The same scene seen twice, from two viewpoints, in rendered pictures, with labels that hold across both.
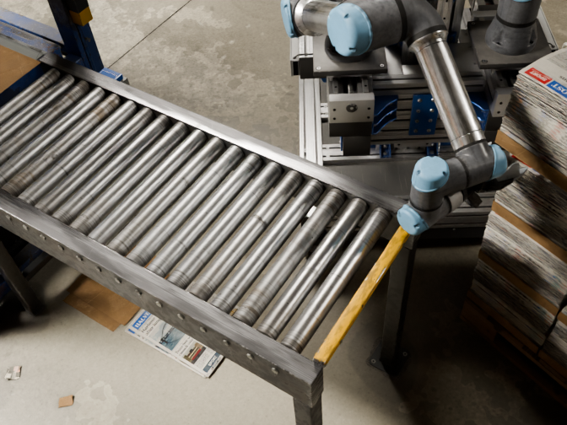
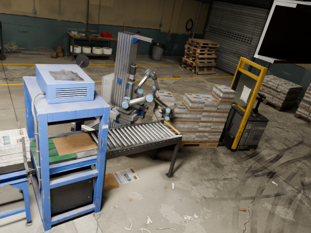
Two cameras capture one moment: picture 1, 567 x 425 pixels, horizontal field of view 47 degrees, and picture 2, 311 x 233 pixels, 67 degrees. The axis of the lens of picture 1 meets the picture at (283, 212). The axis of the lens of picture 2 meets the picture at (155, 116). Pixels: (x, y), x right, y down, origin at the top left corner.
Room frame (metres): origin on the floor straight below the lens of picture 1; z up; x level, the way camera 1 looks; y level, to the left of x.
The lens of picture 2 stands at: (0.23, 3.14, 2.61)
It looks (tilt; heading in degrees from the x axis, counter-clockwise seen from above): 26 degrees down; 285
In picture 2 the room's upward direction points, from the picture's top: 11 degrees clockwise
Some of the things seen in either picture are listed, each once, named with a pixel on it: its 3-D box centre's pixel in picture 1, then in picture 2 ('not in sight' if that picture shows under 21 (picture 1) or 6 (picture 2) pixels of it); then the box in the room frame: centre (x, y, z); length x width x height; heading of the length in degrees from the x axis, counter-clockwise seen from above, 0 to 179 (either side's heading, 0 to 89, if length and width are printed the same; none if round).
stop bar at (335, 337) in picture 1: (368, 288); (172, 127); (0.79, -0.17, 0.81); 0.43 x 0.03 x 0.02; 143
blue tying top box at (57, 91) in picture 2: not in sight; (64, 82); (1.81, 1.16, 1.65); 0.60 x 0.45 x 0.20; 143
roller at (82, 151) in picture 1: (81, 152); (119, 138); (1.36, 0.56, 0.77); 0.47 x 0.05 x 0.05; 143
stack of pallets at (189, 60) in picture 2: not in sight; (199, 55); (1.63, -7.84, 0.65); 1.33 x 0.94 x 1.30; 57
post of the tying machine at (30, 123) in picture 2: not in sight; (30, 134); (2.34, 1.14, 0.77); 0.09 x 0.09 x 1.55; 53
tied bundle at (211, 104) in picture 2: not in sight; (206, 103); (0.43, -1.32, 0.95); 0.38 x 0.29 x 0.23; 124
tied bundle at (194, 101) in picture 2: not in sight; (193, 102); (0.67, -1.15, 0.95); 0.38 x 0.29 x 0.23; 125
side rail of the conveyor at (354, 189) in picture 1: (209, 139); (127, 128); (1.40, 0.20, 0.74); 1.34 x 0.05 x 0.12; 53
